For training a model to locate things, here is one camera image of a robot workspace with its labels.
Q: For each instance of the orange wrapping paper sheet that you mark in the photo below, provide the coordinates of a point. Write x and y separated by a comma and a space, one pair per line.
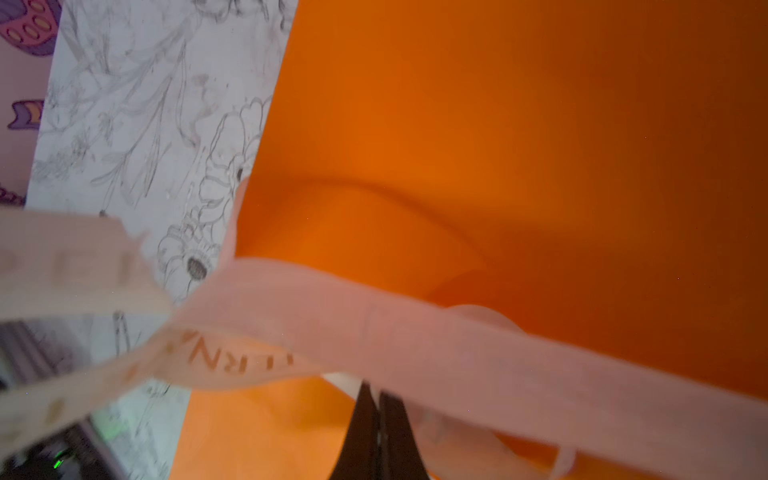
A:
542, 224

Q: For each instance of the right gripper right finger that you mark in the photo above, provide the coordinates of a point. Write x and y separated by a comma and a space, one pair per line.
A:
399, 455

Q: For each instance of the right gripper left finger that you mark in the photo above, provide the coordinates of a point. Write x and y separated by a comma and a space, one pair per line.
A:
359, 455

